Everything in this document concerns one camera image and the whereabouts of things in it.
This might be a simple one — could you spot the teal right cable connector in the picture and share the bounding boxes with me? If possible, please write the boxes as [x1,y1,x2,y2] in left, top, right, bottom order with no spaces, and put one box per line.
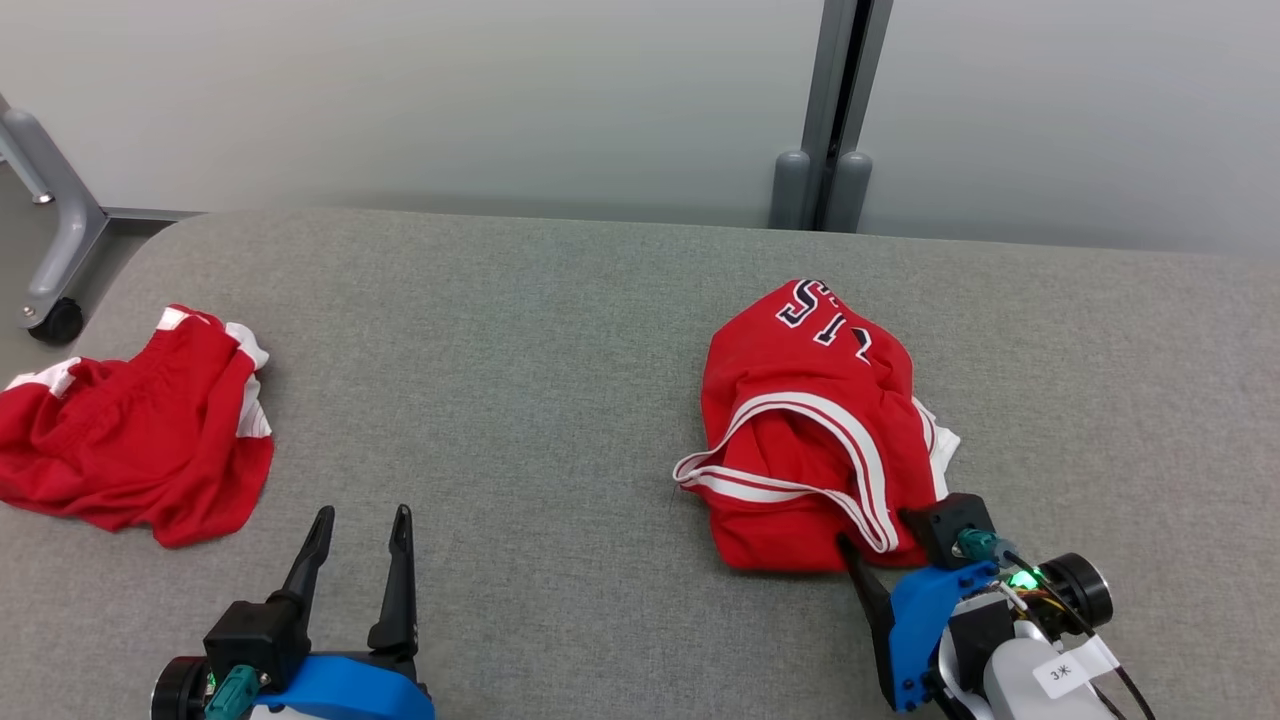
[955,527,1018,567]

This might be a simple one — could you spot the teal left cable connector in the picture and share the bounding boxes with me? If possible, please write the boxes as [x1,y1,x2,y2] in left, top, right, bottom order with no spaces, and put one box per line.
[205,664,269,720]

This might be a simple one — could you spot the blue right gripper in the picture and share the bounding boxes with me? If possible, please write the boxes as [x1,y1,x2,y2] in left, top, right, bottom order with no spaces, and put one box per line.
[838,507,1001,713]

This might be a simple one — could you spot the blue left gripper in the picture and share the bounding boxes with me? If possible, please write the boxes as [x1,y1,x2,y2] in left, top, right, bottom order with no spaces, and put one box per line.
[250,504,436,720]

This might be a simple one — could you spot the black caster wheel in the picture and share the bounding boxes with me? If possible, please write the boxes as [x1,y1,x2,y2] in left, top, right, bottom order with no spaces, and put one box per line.
[27,297,85,346]

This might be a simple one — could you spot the grey partition post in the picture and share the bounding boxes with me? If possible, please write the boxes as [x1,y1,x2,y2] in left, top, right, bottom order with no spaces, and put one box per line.
[798,0,896,233]

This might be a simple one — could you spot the red jersey with lettering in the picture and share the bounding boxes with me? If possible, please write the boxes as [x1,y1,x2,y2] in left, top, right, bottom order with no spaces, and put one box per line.
[673,279,961,574]

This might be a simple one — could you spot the teal cable connector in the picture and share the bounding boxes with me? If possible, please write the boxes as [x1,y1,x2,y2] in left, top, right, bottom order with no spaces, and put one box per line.
[955,527,1018,567]
[205,664,269,720]

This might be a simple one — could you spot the grey rounded post foot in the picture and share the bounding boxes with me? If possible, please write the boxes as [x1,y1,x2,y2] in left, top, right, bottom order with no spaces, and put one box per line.
[768,150,813,231]
[825,150,874,234]

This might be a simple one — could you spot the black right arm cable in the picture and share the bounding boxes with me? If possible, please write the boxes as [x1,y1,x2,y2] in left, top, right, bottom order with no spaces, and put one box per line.
[1000,548,1159,720]

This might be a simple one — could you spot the red shorts with white stripes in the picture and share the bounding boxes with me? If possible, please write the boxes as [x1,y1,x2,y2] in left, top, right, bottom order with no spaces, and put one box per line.
[0,305,275,549]

